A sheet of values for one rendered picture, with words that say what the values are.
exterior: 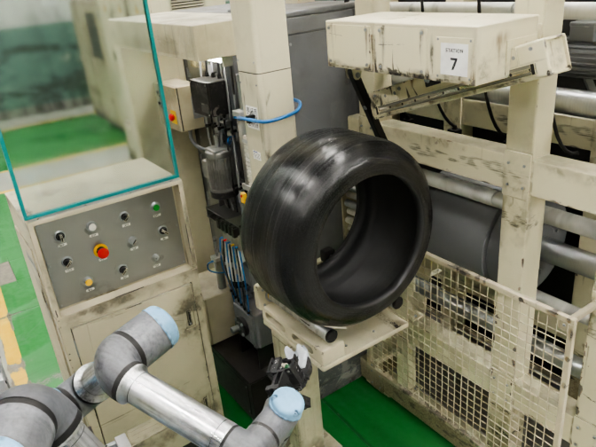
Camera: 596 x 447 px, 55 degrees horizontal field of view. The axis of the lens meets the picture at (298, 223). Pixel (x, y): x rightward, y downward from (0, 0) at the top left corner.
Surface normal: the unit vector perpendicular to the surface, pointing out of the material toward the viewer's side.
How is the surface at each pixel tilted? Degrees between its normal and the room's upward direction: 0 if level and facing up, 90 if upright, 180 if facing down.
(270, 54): 90
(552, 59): 72
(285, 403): 26
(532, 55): 90
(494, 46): 90
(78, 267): 90
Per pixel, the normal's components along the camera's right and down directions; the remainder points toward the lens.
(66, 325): 0.57, 0.29
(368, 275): -0.47, -0.65
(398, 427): -0.09, -0.91
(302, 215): -0.14, 0.00
